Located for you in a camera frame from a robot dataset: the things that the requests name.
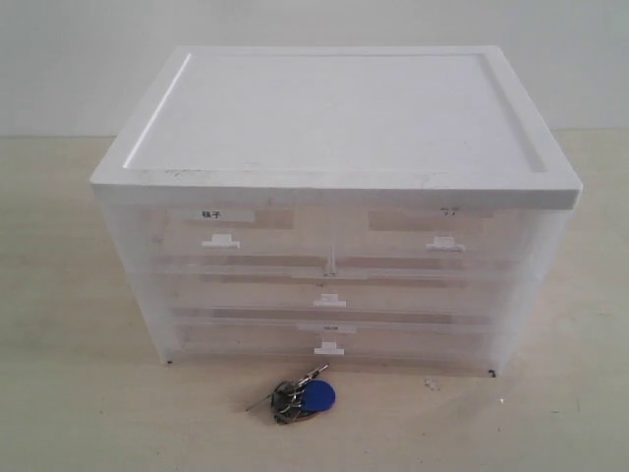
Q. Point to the white translucent drawer cabinet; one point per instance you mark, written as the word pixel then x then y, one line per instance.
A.
pixel 419 128

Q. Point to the wide clear drawer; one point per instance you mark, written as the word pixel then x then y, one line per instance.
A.
pixel 466 342
pixel 284 298

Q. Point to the key bunch with blue tag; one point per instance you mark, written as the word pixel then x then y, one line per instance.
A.
pixel 295 401

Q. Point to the top right small drawer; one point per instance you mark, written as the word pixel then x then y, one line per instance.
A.
pixel 389 238

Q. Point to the small drawer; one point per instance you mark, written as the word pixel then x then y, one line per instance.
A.
pixel 389 238
pixel 197 239

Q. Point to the top left small drawer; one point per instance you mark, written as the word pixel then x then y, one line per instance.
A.
pixel 197 239

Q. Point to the small white debris bit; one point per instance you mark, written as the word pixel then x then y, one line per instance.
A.
pixel 431 384

